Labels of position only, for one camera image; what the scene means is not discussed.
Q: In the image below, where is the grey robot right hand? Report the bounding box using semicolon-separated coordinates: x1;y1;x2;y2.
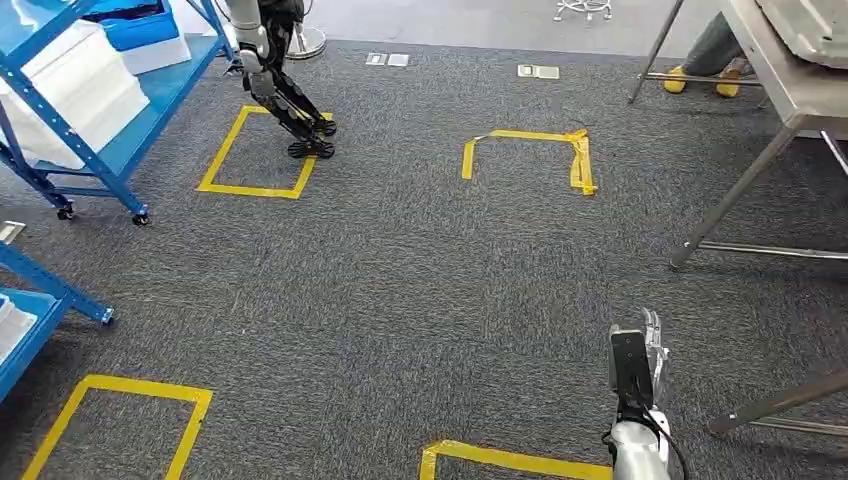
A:
608;306;672;427

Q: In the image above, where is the yellow floor tape outline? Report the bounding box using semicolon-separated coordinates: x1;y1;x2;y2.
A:
195;103;335;201
417;439;615;480
19;373;215;480

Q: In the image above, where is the crumpled open yellow tape outline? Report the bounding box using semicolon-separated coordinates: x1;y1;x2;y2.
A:
460;127;600;198

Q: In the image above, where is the person's yellow shoe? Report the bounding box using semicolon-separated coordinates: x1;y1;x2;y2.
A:
663;64;690;96
714;57;751;100

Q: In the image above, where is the wide silver floor outlet plate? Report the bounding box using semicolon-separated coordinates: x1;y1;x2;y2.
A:
516;63;562;81

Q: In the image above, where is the steel bench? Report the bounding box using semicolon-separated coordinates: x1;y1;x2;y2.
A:
627;0;848;440

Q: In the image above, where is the white star chair base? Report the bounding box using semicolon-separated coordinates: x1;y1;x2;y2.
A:
553;0;615;22

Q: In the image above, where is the grey metal tray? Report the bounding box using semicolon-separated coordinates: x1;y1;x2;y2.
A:
755;0;848;72

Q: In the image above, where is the standing humanoid robot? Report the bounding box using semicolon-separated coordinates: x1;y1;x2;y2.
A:
221;0;338;161

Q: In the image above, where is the round silver stand base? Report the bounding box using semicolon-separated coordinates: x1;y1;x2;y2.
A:
286;21;328;62

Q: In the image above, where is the tall blue shelf cart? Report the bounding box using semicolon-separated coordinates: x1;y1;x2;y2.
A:
0;0;241;228

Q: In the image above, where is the flat white foam box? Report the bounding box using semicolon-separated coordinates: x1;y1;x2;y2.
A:
117;38;194;77

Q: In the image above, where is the low blue shelf cart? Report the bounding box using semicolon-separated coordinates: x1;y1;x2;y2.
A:
0;241;115;407

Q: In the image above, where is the blue plastic box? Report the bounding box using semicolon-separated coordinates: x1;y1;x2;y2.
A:
80;0;182;54

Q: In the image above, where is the white foam box stack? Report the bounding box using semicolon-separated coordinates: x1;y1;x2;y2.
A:
0;18;152;171

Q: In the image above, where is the small white foam box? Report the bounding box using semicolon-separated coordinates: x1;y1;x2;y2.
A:
0;293;39;364

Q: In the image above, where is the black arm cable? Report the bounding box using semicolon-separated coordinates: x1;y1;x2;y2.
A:
645;407;690;480

